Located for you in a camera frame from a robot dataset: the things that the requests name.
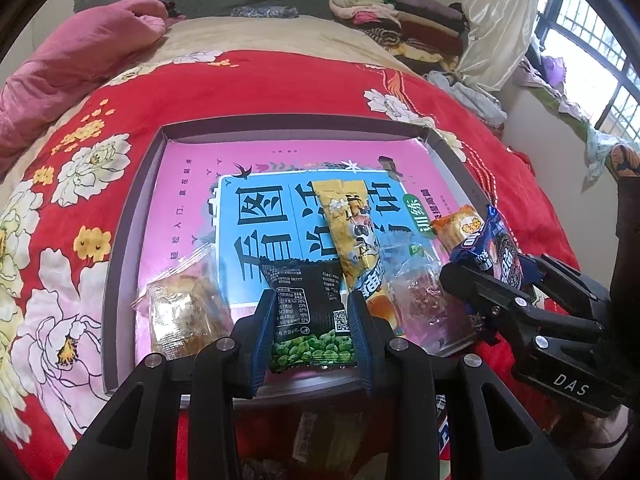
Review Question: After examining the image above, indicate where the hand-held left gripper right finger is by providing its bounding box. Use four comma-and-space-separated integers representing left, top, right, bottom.
347, 291, 576, 480

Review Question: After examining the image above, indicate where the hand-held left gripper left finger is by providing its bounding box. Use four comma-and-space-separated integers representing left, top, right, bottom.
55, 290, 278, 480

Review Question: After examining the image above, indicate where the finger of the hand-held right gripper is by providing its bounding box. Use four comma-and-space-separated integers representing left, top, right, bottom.
439, 261, 556, 356
517, 254, 613, 313

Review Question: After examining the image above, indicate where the blue sandwich cookie packet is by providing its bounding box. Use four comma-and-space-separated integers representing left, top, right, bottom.
448, 205, 543, 311

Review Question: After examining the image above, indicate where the black green pea packet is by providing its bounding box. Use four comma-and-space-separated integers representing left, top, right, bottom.
260, 259, 358, 373

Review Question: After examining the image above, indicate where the clear brown cookie packet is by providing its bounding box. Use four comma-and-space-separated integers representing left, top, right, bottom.
387, 242, 481, 356

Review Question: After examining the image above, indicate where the orange bread packet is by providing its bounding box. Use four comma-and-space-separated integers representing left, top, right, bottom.
430, 204, 486, 251

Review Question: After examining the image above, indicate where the clear golden cake packet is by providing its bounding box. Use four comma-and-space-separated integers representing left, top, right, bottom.
132, 260, 233, 361

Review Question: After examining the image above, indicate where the yellow snack packet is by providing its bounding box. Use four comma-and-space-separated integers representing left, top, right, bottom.
312, 180, 406, 338

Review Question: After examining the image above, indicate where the shallow grey cardboard box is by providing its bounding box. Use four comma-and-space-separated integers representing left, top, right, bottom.
101, 117, 501, 403

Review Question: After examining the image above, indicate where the pale green packet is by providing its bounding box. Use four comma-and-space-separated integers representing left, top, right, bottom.
292, 410, 361, 466

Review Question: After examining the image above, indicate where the pink and blue book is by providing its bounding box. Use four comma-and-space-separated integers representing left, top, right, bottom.
135, 140, 481, 361

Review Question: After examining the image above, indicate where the light blue cloth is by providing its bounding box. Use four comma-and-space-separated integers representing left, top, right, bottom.
425, 70, 508, 126

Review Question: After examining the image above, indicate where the barred window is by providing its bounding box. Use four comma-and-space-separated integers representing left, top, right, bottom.
537, 0, 640, 136

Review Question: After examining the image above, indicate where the red floral blanket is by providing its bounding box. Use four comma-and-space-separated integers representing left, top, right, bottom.
0, 50, 581, 480

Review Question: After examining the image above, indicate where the white curtain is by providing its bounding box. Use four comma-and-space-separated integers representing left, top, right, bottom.
457, 0, 546, 93

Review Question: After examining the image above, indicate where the stack of folded clothes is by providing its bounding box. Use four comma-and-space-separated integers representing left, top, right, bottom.
329, 0, 471, 63

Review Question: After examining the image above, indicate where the beige bed sheet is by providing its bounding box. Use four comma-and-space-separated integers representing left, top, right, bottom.
100, 15, 426, 78

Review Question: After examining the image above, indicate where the blue patterned pillow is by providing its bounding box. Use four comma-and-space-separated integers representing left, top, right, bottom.
231, 4, 301, 18

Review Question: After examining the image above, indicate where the pink quilt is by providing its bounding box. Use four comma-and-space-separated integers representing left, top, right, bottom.
0, 0, 173, 171

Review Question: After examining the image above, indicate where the dark cloth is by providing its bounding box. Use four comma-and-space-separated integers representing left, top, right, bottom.
152, 0, 188, 21

